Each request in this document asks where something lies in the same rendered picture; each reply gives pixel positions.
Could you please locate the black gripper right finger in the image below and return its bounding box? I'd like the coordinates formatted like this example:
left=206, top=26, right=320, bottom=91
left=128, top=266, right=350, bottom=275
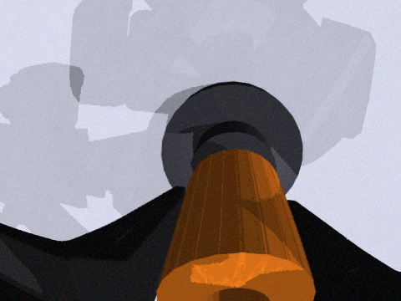
left=287, top=200, right=401, bottom=301

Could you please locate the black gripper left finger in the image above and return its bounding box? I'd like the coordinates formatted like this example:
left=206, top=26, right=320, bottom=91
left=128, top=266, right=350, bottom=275
left=0, top=186, right=186, bottom=301

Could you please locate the orange knob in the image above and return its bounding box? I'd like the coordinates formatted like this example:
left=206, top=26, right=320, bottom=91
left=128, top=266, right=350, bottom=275
left=156, top=150, right=317, bottom=301

